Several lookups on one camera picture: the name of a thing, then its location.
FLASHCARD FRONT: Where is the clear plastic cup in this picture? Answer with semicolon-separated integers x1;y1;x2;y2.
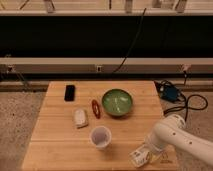
89;126;112;150

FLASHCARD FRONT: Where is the black hanging cable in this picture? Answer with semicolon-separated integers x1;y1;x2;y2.
111;7;147;74

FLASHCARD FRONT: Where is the blue power box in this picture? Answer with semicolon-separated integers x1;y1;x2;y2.
160;85;179;102

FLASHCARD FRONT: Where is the left wall outlet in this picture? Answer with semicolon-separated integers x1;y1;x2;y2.
7;66;15;73

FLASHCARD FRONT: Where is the black floor cable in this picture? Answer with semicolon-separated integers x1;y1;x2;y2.
154;71;209;122

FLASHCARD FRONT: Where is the white wall outlet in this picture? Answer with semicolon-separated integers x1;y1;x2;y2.
97;66;102;72

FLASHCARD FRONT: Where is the black smartphone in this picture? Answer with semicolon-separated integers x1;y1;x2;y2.
64;85;75;101

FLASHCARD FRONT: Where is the red oval ring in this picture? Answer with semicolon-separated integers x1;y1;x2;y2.
91;98;102;120

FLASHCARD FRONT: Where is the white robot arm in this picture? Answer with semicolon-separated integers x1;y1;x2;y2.
145;114;213;166

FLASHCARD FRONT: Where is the green ceramic bowl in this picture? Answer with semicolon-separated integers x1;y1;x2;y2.
101;89;133;117

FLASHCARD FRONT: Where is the white plastic bottle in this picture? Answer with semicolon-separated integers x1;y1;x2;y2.
130;143;151;168

